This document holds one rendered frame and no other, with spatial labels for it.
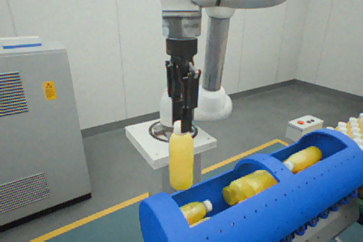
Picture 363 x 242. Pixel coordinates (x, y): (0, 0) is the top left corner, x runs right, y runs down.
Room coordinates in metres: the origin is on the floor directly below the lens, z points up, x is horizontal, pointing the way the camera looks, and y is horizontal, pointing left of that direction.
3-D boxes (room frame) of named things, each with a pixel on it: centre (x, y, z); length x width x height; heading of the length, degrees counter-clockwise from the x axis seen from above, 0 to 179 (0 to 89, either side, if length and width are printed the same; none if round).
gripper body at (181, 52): (0.58, 0.00, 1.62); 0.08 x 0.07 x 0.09; 31
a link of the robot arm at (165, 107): (1.27, 0.03, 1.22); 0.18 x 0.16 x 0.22; 89
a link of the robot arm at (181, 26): (0.58, 0.00, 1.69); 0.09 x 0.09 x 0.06
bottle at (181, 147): (0.58, 0.00, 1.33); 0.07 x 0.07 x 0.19
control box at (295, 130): (1.28, -0.74, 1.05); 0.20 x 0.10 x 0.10; 120
